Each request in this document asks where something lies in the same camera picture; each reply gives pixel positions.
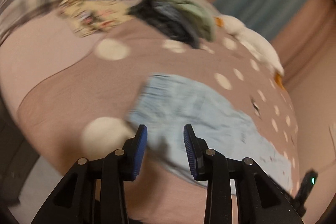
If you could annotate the yellow patterned cloth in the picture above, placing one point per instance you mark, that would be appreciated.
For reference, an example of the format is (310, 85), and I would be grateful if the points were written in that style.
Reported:
(86, 17)

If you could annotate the pink polka dot bedspread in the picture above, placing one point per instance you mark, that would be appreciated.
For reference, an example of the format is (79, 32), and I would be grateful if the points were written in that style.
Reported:
(57, 84)

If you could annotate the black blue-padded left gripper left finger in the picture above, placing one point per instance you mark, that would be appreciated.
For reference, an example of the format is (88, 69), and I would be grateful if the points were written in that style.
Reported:
(93, 191)

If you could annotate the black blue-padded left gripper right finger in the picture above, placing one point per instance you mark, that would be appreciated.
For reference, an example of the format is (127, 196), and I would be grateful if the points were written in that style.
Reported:
(259, 199)

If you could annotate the light blue denim pants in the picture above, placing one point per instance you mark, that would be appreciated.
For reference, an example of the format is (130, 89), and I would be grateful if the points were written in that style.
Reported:
(169, 102)

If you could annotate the white goose plush toy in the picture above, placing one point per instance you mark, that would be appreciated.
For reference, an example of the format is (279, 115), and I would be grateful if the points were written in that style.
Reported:
(258, 46)

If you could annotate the dark navy folded garment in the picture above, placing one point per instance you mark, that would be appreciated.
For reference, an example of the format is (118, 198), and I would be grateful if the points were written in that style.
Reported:
(166, 19)

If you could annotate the light green folded garment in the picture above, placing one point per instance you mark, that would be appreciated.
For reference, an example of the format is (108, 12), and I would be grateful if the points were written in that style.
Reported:
(200, 13)

